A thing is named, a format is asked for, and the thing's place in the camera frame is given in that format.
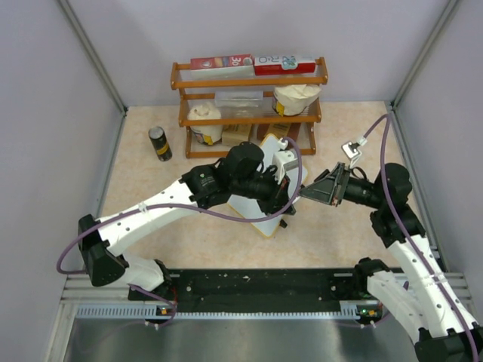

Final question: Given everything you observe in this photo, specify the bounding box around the brown packet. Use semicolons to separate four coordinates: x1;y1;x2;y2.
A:
256;123;301;141

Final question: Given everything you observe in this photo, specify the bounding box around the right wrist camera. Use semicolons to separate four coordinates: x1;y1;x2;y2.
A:
341;137;367;168

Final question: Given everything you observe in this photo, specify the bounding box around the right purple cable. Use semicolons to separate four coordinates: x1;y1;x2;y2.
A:
361;112;478;362

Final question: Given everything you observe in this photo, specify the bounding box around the red white wrap box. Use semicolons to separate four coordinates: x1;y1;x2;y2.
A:
254;55;316;76

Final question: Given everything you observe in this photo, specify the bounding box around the yellow framed whiteboard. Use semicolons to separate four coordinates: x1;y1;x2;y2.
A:
228;133;298;238

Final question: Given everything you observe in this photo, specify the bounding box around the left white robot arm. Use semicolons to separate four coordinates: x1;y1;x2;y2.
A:
78;139;302;299

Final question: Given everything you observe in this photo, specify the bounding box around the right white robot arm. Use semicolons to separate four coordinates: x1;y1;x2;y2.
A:
300;163;482;361

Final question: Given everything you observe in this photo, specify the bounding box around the red foil box left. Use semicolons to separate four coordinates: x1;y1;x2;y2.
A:
189;54;254;80

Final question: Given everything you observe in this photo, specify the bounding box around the white bag lower left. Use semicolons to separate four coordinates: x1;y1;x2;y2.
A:
187;102;224;146

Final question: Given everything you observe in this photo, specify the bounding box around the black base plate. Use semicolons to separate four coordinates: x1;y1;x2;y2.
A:
128;266;412;313

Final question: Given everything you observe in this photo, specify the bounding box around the aluminium frame rail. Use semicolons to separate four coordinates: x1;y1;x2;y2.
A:
60;272;472;303

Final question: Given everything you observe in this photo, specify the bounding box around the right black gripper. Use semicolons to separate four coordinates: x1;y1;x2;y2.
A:
298;162;385;210

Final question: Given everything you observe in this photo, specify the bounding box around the white bag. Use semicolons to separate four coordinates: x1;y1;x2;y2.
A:
187;102;224;146
272;84;321;117

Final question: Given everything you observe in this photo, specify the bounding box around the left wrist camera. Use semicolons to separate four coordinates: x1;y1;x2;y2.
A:
272;139;298;184

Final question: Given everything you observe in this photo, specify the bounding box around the white bag middle right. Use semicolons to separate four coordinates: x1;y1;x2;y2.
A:
272;84;321;117

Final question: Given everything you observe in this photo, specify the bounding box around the grey slotted cable duct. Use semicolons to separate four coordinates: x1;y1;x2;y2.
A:
75;301;381;321

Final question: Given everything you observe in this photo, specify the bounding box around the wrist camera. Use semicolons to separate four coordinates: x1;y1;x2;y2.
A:
341;137;367;168
272;139;298;184

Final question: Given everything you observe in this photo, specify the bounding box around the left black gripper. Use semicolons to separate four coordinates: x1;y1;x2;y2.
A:
232;166;295;216

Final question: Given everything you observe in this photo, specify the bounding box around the black drink can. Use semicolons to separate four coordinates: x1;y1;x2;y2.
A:
148;126;172;161

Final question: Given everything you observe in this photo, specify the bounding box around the clear plastic container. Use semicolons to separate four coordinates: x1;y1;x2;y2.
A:
214;90;263;118

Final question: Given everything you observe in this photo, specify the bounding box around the tan cardboard box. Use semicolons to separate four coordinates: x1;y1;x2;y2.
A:
221;124;252;146

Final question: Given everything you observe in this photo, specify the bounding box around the wooden three tier shelf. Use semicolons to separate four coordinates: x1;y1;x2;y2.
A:
171;57;328;158

